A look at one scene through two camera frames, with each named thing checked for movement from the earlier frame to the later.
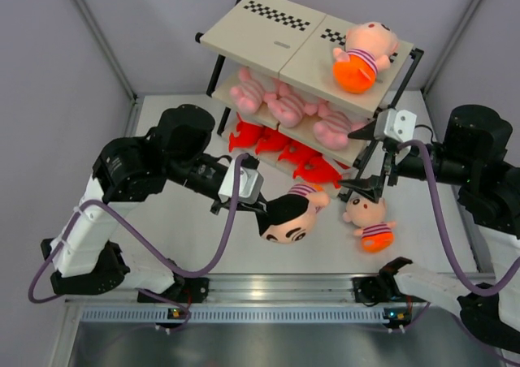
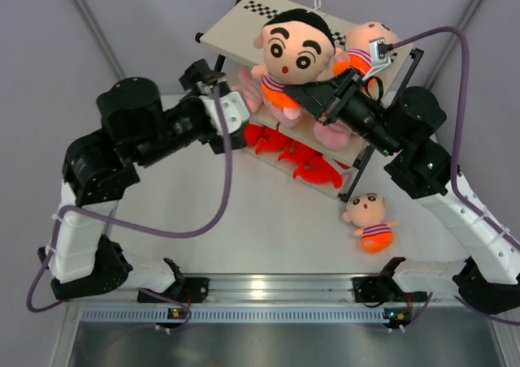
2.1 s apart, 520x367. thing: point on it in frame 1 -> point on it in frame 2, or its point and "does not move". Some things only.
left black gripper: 258,206 -> 236,140
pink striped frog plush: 334,127 does not move
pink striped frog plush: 248,94 does not move
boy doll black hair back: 289,219 -> 297,47
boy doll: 377,235 does not move
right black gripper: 370,185 -> 322,100
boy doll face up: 368,49 does not move
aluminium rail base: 260,290 does not move
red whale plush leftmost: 249,134 does not move
